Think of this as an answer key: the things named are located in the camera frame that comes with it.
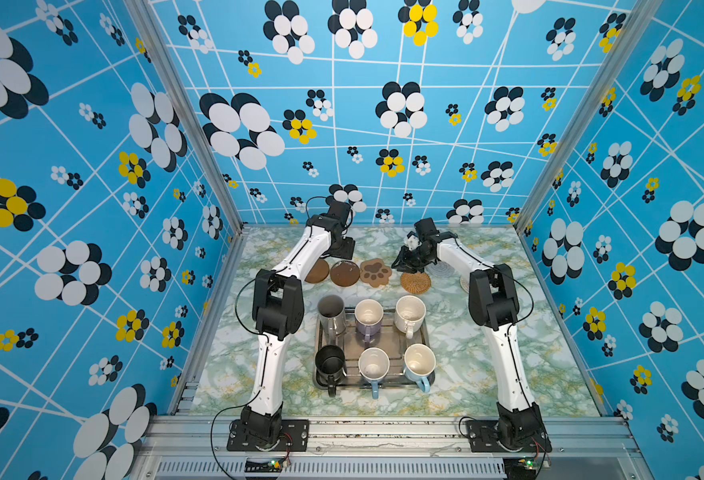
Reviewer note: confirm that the stainless steel cup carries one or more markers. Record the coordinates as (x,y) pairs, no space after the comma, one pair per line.
(332,316)

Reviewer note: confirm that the grey woven round coaster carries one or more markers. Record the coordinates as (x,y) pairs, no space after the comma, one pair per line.
(441,270)

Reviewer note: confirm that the aluminium corner post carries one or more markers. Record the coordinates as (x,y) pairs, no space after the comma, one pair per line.
(149,30)
(637,23)

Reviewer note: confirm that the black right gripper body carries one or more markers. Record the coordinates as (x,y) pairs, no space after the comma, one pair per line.
(413,260)

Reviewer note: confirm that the blue handled cream mug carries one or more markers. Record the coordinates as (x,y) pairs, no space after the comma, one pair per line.
(419,363)

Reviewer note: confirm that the metal serving tray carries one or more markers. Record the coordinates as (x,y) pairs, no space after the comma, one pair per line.
(389,339)

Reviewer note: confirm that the white ceramic mug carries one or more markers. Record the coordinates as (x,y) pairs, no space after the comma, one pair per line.
(410,312)

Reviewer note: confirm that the plain brown round coaster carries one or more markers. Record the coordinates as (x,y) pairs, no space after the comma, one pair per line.
(319,272)

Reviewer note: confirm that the scratched brown round coaster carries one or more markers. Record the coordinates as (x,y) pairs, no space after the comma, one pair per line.
(345,273)

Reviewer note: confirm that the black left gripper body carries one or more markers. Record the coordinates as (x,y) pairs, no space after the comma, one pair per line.
(344,249)

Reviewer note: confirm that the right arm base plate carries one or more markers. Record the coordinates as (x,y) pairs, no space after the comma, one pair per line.
(500,436)

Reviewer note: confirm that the rattan wicker round coaster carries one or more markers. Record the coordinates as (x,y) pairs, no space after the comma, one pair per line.
(416,283)

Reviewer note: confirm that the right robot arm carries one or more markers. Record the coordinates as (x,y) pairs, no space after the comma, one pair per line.
(493,305)

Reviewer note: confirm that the aluminium corner post left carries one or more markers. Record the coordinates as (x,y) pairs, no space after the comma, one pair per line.
(149,30)

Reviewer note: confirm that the aluminium corner post right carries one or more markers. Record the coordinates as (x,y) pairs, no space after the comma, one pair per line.
(637,23)

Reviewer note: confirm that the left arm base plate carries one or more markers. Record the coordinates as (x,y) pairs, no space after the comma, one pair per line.
(286,435)

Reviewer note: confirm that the purple ceramic mug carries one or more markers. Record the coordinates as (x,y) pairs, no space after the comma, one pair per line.
(369,317)

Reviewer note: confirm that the aluminium front rail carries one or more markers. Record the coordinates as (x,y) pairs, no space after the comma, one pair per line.
(194,447)

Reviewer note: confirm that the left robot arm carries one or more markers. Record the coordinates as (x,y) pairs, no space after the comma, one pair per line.
(278,311)

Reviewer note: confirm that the paw print cork coaster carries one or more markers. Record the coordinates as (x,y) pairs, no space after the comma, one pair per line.
(375,273)

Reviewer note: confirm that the light blue mug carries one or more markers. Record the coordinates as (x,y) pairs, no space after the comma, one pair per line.
(374,365)

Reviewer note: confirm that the black mug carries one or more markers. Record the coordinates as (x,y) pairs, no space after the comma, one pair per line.
(330,363)

